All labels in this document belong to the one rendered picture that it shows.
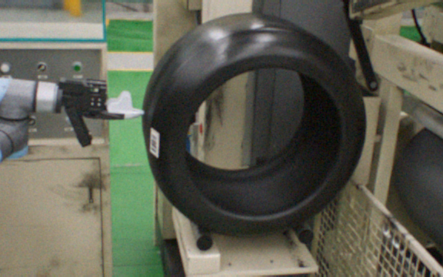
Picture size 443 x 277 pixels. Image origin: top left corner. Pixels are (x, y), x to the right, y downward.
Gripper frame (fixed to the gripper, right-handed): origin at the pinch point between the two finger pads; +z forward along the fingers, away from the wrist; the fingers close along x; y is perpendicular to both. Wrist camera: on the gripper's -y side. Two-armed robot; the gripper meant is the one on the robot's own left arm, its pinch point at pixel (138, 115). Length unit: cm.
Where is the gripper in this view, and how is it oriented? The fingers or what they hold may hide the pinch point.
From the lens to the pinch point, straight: 149.2
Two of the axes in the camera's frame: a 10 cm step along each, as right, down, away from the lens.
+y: 1.6, -9.3, -3.4
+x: -1.9, -3.7, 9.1
